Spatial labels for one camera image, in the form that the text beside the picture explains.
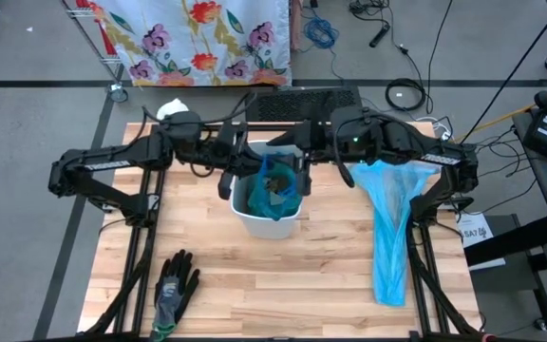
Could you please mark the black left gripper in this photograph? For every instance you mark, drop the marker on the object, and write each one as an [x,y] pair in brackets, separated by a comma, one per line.
[228,142]

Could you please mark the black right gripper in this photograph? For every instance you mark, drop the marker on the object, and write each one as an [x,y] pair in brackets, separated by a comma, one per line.
[349,138]

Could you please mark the brown packing paper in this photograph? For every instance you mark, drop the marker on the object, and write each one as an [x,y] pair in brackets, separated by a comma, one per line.
[280,184]

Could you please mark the white plastic trash bin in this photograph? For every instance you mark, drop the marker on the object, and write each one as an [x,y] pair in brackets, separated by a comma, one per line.
[264,228]

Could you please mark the light blue trash bag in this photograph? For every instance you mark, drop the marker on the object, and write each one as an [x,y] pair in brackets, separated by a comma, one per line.
[390,214]

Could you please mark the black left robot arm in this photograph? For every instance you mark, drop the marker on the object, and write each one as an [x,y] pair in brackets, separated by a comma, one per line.
[112,164]

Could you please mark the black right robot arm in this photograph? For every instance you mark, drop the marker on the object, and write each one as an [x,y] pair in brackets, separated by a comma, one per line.
[444,159]

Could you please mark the black vented panel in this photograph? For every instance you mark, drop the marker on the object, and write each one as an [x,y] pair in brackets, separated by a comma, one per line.
[302,102]

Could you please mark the yellow Lysol wipes canister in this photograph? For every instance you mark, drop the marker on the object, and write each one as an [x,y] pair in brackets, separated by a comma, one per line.
[171,107]

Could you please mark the black grey work glove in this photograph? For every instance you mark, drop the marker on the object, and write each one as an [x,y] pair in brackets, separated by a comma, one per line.
[174,290]

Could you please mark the white floral cloth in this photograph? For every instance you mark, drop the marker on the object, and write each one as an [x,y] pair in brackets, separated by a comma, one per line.
[193,43]

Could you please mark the white power adapter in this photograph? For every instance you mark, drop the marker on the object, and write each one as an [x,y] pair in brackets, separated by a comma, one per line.
[437,128]

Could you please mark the black power strip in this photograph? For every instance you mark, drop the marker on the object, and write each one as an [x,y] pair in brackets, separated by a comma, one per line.
[380,35]

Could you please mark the white printed sheet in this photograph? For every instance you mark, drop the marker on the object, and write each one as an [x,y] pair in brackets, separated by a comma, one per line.
[475,233]

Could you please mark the thin black stand pole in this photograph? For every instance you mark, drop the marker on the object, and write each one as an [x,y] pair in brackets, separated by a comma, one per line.
[516,70]

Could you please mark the tan wooden post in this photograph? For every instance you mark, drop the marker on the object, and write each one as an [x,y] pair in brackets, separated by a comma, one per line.
[297,24]

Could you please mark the black aluminium table frame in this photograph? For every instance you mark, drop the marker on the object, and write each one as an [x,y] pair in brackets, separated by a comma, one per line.
[136,266]
[425,275]

